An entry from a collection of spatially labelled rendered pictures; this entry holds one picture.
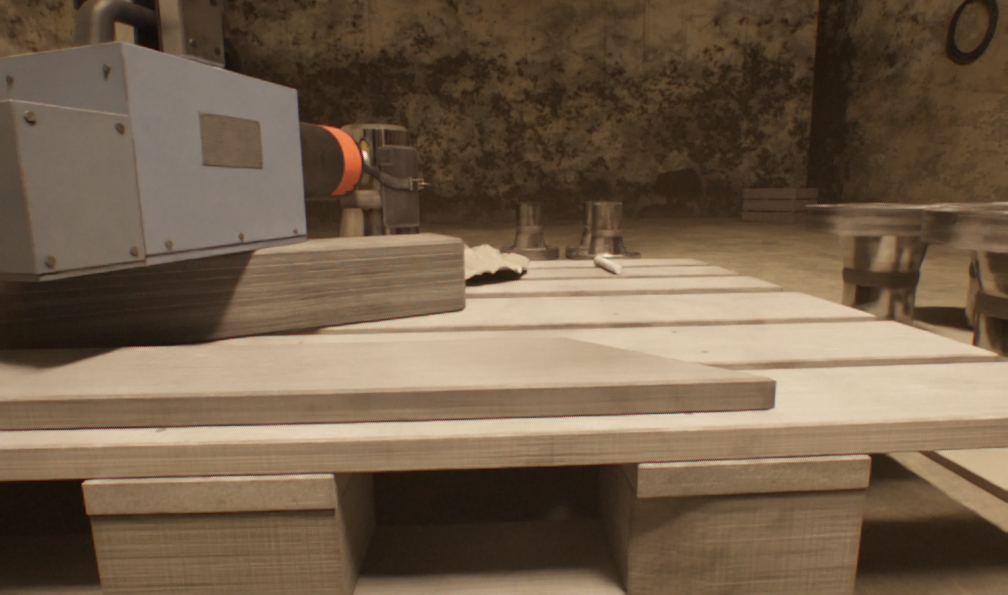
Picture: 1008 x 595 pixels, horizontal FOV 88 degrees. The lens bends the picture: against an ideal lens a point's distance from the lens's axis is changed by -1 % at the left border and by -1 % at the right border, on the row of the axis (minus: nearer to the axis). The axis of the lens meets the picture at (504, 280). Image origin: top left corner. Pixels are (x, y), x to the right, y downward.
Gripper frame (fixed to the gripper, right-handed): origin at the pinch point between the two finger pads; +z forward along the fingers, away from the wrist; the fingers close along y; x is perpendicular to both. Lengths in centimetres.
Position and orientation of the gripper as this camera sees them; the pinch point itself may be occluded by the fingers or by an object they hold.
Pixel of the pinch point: (169, 27)
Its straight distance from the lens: 63.8
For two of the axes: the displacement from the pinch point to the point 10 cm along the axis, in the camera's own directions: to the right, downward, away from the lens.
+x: 2.7, -1.6, 9.5
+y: 9.6, 0.3, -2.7
